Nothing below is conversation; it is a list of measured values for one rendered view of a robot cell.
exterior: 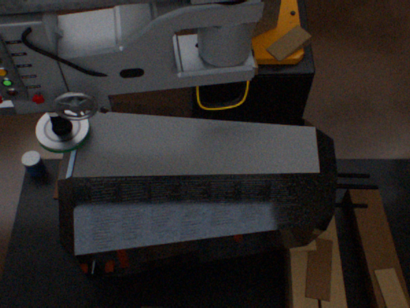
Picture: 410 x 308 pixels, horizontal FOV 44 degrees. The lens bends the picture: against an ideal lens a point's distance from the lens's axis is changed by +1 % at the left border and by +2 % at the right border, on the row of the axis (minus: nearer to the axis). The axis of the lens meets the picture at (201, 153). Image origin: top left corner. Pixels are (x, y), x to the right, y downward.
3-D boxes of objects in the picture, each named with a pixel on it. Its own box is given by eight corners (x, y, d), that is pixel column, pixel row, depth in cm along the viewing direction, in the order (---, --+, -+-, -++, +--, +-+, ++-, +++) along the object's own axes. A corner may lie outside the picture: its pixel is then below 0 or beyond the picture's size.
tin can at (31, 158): (41, 179, 296) (35, 167, 285) (25, 174, 297) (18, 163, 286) (48, 164, 301) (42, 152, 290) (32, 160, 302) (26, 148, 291)
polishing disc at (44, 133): (80, 154, 204) (80, 152, 203) (29, 146, 206) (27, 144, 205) (95, 112, 215) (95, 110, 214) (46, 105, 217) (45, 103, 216)
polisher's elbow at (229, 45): (204, 25, 190) (205, -19, 173) (255, 35, 187) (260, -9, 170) (191, 62, 180) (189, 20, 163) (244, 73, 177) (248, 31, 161)
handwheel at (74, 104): (100, 98, 187) (93, 71, 174) (101, 120, 181) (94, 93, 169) (59, 102, 185) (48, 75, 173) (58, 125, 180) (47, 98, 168)
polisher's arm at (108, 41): (242, 60, 205) (253, -46, 164) (253, 106, 193) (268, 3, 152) (58, 79, 200) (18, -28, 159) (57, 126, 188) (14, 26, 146)
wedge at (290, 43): (296, 31, 253) (297, 24, 249) (310, 43, 248) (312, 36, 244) (265, 50, 246) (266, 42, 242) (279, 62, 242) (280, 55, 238)
